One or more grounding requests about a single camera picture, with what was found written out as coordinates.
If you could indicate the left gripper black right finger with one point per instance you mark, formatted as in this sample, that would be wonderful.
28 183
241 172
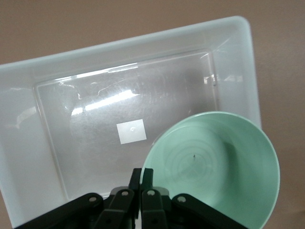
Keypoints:
152 210

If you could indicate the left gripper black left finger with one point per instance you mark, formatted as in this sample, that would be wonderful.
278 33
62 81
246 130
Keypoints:
119 210

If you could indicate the mint green bowl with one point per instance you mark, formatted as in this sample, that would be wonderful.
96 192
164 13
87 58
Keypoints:
214 155

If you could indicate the clear plastic box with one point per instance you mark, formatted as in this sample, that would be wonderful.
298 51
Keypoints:
95 119

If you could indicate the white square sticker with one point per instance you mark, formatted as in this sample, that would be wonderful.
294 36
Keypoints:
131 132

